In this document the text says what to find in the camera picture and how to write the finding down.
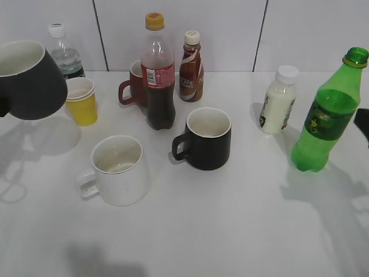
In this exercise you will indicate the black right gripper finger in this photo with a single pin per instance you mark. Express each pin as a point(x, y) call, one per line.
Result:
point(362, 121)

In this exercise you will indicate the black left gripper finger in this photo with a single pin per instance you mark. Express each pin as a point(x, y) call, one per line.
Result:
point(4, 106)

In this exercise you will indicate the green sprite bottle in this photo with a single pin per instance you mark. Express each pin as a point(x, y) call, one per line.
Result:
point(332, 109)

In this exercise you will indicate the dark gray round mug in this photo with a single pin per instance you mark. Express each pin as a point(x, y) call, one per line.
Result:
point(31, 81)

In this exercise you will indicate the yellow paper cup stack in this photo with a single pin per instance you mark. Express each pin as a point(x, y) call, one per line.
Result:
point(81, 100)

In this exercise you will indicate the clear water bottle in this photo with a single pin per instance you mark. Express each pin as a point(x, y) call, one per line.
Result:
point(63, 52)

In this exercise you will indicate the white milk bottle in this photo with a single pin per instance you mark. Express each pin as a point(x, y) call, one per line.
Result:
point(279, 100)

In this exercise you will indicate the red mug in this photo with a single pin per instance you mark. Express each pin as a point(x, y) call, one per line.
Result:
point(137, 93)

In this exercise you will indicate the white mug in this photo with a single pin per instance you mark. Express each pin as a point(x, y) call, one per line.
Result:
point(119, 172)

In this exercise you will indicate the black mug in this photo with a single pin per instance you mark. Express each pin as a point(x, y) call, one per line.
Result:
point(206, 141)

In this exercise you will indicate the cola bottle yellow cap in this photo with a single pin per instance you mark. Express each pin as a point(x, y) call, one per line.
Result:
point(158, 73)

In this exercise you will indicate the brown coffee bottle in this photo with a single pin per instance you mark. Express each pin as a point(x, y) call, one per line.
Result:
point(191, 71)

